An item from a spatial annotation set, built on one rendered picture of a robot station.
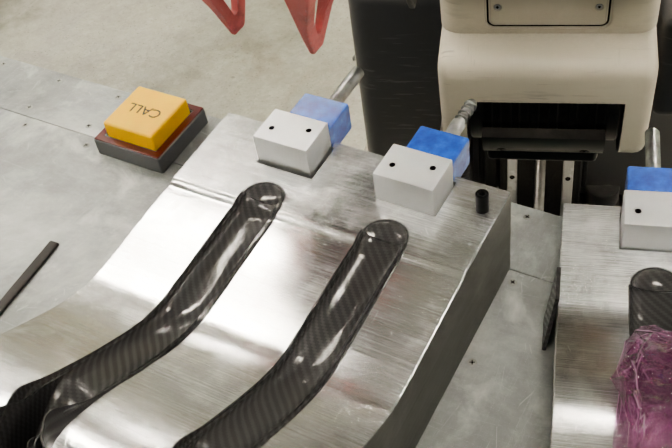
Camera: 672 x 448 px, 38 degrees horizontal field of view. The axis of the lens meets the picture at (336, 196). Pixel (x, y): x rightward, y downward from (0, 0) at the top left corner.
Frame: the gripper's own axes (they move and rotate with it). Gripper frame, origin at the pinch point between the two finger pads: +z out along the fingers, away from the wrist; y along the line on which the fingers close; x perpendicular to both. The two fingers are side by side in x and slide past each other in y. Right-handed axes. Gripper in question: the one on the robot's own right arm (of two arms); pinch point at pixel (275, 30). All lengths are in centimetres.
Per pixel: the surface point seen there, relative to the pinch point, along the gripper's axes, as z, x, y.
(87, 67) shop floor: 100, 85, -125
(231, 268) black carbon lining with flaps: 13.0, -12.4, 1.4
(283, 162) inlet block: 11.4, -2.2, 0.2
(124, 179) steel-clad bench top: 21.2, -1.8, -19.8
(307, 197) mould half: 12.0, -4.4, 3.6
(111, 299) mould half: 12.9, -18.7, -5.2
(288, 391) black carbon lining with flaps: 12.9, -20.0, 11.0
